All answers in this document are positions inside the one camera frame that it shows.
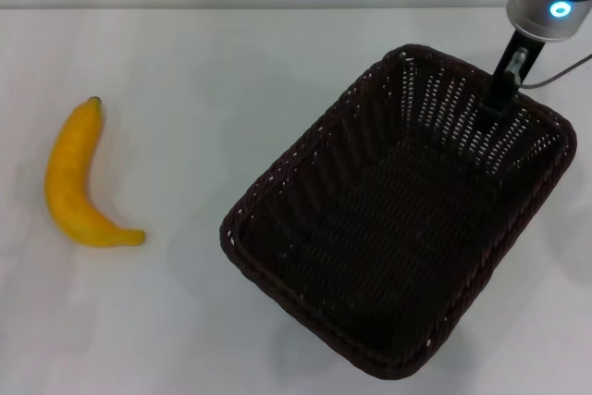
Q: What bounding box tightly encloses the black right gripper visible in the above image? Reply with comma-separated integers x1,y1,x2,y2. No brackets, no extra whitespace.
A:
480,29,546,117

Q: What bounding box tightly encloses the dark brown woven basket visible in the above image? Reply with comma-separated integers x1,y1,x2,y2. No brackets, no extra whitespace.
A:
219,43,578,367

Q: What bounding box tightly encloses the yellow banana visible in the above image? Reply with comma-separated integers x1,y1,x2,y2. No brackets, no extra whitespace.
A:
43,96,148,249

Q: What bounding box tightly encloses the grey cable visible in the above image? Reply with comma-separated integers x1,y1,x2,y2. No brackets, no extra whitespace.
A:
518,53,592,89

